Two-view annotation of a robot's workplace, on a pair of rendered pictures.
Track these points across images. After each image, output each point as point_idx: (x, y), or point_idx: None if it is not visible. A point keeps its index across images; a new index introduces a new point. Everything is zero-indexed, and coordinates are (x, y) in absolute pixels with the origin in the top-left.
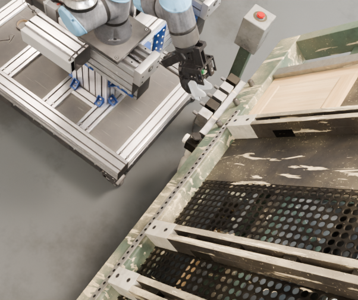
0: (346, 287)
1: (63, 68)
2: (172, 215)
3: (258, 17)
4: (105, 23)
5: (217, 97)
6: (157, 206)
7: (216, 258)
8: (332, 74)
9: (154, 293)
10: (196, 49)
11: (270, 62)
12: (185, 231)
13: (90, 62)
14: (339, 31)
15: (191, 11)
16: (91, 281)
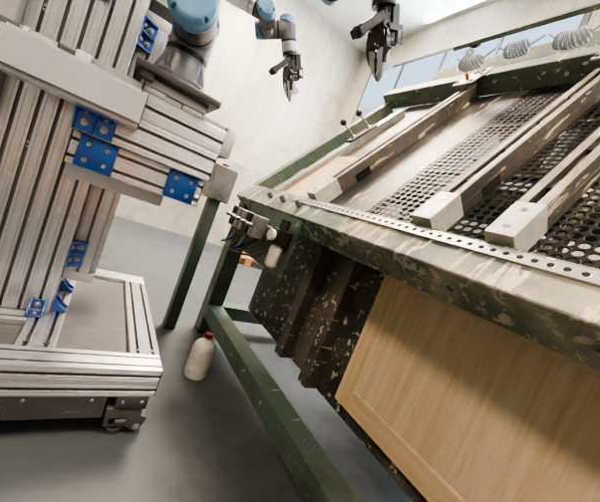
0: (580, 102)
1: (124, 112)
2: None
3: (227, 165)
4: (193, 54)
5: (251, 212)
6: (374, 231)
7: (505, 171)
8: (327, 165)
9: (559, 181)
10: (398, 4)
11: (257, 193)
12: (460, 181)
13: (133, 139)
14: (287, 165)
15: None
16: (486, 282)
